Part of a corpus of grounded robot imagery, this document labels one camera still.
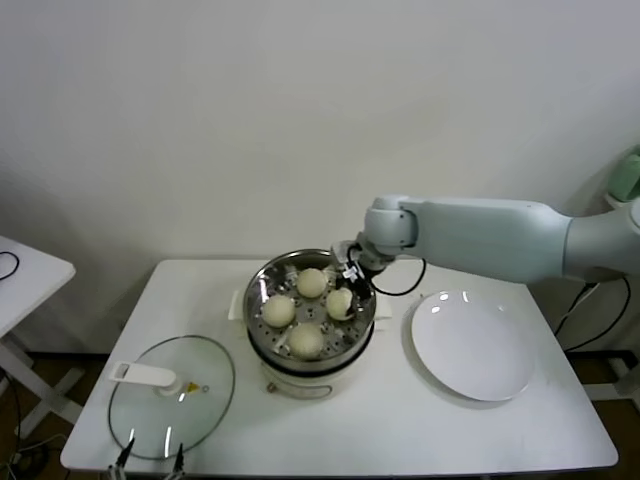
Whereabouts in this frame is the white round plate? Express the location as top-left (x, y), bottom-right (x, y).
top-left (403, 289), bottom-right (535, 403)

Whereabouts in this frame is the white steamed baozi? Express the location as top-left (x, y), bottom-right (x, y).
top-left (296, 267), bottom-right (327, 300)
top-left (325, 289), bottom-right (354, 322)
top-left (262, 295), bottom-right (297, 329)
top-left (288, 323), bottom-right (326, 360)

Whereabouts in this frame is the white side table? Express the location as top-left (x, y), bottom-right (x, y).
top-left (0, 234), bottom-right (86, 441)

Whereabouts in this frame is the black power adapter cable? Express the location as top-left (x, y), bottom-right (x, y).
top-left (557, 280), bottom-right (632, 351)

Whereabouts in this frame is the thin black looped cable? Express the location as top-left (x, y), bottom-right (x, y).
top-left (0, 251), bottom-right (22, 281)

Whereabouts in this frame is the white electric cooker base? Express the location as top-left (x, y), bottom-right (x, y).
top-left (228, 287), bottom-right (395, 403)

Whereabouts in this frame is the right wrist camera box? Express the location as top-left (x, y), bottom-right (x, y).
top-left (329, 240), bottom-right (359, 276)

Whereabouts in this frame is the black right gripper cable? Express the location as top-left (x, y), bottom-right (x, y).
top-left (372, 257), bottom-right (428, 297)

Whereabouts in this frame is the white shelf table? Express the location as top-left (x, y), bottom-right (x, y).
top-left (582, 192), bottom-right (640, 401)

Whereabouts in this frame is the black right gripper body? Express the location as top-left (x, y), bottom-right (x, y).
top-left (347, 259), bottom-right (377, 314)

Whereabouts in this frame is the pale green container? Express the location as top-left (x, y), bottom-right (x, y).
top-left (610, 145), bottom-right (640, 202)

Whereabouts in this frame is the white floor cable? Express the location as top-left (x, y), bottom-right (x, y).
top-left (14, 432), bottom-right (69, 454)

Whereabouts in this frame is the perforated stainless steel steamer basket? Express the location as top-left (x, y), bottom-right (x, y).
top-left (243, 248), bottom-right (378, 365)

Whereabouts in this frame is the glass lid with white handle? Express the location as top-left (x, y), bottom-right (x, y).
top-left (107, 334), bottom-right (237, 461)

